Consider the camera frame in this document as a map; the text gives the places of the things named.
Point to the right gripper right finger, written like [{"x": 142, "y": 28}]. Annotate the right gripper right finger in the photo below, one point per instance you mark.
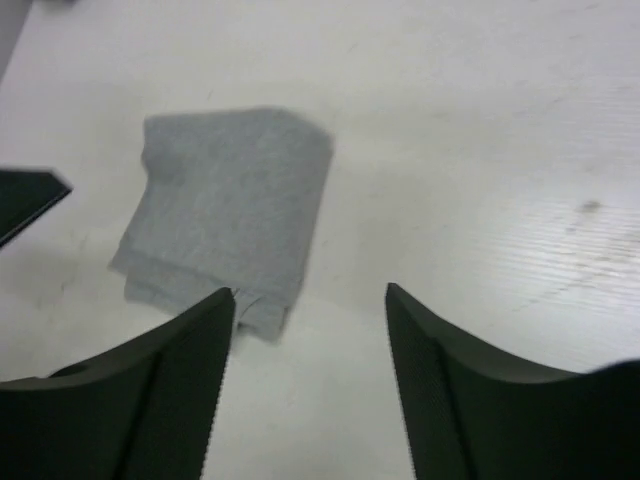
[{"x": 474, "y": 411}]

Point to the grey tank top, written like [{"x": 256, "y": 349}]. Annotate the grey tank top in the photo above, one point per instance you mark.
[{"x": 231, "y": 200}]

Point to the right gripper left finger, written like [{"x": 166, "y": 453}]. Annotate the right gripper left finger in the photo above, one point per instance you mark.
[{"x": 142, "y": 410}]

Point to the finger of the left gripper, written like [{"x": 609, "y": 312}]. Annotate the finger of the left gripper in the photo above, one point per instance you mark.
[{"x": 26, "y": 195}]

